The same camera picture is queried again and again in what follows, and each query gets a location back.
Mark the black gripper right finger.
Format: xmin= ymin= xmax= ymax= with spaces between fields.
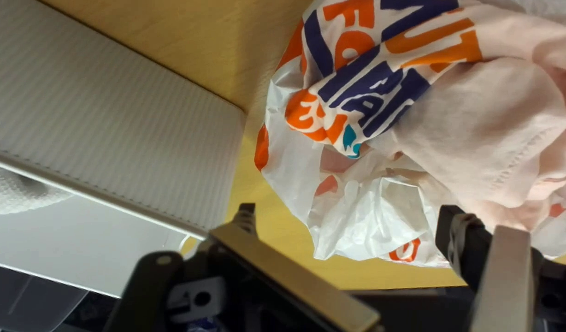
xmin=435 ymin=205 xmax=566 ymax=332

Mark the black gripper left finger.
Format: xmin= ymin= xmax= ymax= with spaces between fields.
xmin=103 ymin=203 xmax=382 ymax=332

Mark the white orange plastic bag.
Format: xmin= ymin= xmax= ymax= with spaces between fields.
xmin=255 ymin=0 xmax=566 ymax=268

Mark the pink printed cloth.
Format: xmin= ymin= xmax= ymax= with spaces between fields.
xmin=278 ymin=0 xmax=566 ymax=229

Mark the white plastic box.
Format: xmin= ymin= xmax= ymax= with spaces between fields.
xmin=0 ymin=0 xmax=245 ymax=297

